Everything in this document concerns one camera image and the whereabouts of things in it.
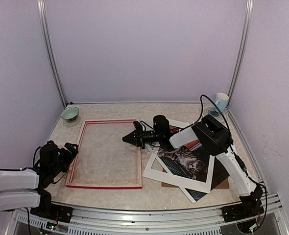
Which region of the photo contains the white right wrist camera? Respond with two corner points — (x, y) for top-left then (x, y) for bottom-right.
(133, 120), (146, 131)

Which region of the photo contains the green ceramic bowl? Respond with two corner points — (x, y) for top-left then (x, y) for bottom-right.
(61, 107), (79, 121)

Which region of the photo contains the red wooden picture frame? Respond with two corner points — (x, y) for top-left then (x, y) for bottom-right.
(65, 118), (144, 189)

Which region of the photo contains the light blue ceramic mug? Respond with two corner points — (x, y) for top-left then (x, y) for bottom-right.
(215, 93), (229, 112)

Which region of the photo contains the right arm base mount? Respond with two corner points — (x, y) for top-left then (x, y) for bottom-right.
(222, 186), (265, 222)

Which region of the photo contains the brown frame backing board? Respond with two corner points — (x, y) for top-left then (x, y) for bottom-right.
(160, 157), (229, 189)

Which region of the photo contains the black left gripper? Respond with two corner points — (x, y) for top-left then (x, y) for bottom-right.
(50, 142), (78, 177)

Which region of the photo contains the aluminium enclosure frame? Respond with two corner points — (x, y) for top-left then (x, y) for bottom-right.
(11, 0), (289, 235)

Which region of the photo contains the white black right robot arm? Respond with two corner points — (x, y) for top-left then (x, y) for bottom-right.
(122, 115), (267, 217)

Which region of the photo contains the round swirl pattern plate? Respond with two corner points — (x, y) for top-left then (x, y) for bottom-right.
(200, 102), (229, 122)

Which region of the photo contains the cat and books photo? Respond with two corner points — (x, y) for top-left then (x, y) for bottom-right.
(145, 124), (230, 204)

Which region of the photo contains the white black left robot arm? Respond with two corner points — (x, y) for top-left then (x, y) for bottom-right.
(0, 141), (79, 222)

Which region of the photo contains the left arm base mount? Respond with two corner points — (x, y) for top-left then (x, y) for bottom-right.
(30, 201), (73, 223)

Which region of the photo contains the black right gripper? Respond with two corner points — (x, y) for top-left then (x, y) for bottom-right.
(122, 126), (162, 149)

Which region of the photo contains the white mat board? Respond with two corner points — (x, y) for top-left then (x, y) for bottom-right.
(142, 119), (215, 193)

